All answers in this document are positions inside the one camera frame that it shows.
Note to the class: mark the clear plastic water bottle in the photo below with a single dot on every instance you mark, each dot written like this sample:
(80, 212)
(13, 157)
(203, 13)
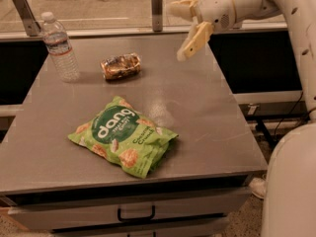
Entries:
(59, 48)

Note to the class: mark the orange soda can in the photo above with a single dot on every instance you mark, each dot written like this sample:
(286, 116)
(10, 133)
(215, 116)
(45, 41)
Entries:
(122, 66)

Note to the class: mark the left metal railing post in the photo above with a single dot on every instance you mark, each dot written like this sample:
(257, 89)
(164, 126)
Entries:
(32, 27)

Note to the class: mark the white sneaker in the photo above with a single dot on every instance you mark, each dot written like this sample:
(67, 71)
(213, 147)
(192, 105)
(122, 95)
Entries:
(258, 187)

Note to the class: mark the grey drawer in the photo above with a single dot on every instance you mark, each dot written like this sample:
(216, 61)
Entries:
(199, 227)
(103, 211)

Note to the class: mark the green dang chips bag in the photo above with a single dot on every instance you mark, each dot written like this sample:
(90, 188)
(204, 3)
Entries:
(125, 137)

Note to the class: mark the middle metal railing post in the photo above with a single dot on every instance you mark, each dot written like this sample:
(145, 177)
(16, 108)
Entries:
(157, 15)

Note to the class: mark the grey upper drawer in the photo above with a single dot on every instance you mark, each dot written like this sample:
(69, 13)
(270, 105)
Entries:
(103, 211)

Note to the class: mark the black drawer handle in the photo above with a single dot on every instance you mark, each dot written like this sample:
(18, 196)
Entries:
(136, 214)

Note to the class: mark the grey lower drawer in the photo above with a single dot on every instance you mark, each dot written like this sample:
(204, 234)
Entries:
(199, 227)

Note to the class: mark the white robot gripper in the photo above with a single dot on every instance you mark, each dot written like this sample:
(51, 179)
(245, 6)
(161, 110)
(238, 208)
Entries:
(215, 8)

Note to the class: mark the horizontal metal rail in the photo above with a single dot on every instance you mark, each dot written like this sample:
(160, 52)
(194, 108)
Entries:
(245, 27)

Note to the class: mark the metal railing post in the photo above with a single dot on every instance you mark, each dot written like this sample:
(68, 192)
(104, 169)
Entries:
(32, 27)
(157, 15)

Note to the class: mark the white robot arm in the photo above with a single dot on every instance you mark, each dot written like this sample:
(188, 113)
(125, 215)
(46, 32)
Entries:
(289, 208)

